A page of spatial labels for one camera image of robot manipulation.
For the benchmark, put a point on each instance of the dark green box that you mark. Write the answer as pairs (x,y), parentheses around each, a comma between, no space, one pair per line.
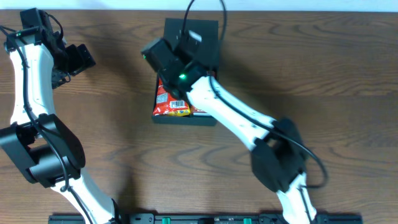
(208,30)

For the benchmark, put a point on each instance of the red Hello Panda box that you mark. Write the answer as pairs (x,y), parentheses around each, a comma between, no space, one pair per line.
(197,112)

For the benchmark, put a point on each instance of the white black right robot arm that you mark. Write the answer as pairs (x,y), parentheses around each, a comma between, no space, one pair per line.
(277,153)

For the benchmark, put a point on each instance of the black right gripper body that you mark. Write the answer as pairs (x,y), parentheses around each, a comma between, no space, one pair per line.
(165,80)

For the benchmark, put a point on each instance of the red snack packet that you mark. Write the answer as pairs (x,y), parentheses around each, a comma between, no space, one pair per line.
(166,105)

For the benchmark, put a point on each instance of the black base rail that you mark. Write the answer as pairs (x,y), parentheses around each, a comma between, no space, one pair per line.
(264,218)

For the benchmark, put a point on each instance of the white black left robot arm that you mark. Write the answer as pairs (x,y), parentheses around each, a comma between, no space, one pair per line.
(38,143)

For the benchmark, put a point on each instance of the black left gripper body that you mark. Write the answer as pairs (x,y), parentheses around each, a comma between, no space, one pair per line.
(74,62)

